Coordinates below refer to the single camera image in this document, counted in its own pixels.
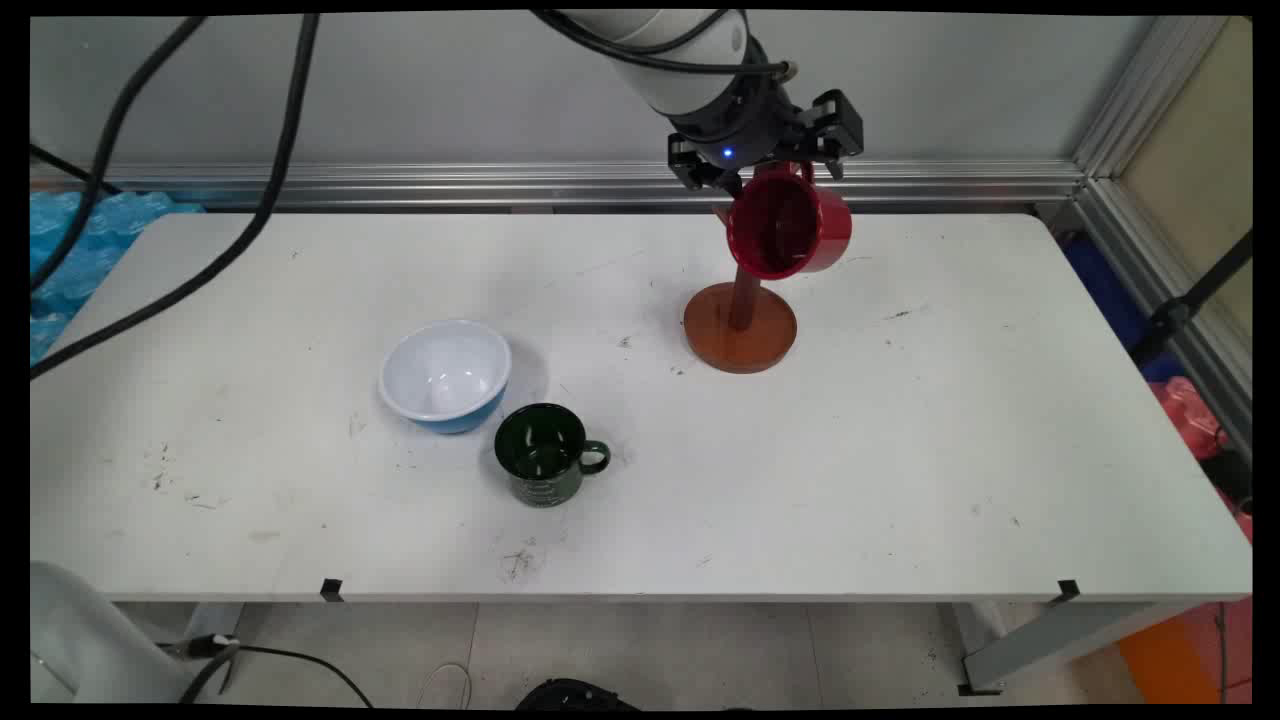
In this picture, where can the black object on floor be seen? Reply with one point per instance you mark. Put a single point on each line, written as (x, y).
(575, 695)

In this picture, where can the blue bubble wrap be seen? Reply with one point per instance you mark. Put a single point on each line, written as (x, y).
(75, 255)

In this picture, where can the blue box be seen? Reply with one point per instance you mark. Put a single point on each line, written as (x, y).
(1110, 290)

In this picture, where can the brown wooden mug tree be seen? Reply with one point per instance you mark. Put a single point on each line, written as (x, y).
(740, 335)

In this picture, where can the red mug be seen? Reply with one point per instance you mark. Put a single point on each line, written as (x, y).
(800, 225)

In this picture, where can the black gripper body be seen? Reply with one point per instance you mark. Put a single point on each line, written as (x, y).
(740, 120)

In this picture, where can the aluminium frame corner post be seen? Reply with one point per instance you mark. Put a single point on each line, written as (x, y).
(1150, 120)

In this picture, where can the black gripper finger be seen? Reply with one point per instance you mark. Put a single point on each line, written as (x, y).
(700, 175)
(838, 122)

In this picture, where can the grey slanted table leg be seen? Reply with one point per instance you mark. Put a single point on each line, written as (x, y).
(1050, 640)

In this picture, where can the black table edge clip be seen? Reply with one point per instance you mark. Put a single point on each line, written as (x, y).
(331, 590)
(1066, 590)

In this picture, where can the red plastic bag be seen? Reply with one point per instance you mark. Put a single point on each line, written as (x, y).
(1190, 415)

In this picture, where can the orange box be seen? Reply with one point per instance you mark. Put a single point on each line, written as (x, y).
(1165, 655)

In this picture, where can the dark green mug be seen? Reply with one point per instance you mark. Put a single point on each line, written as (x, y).
(540, 455)

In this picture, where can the horizontal aluminium frame rail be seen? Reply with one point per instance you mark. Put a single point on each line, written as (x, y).
(450, 185)

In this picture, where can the white and blue bowl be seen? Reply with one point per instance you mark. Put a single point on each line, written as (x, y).
(445, 375)

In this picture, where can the black stand pole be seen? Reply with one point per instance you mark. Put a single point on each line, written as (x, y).
(1195, 295)

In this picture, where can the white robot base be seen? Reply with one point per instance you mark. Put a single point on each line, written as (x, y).
(85, 640)

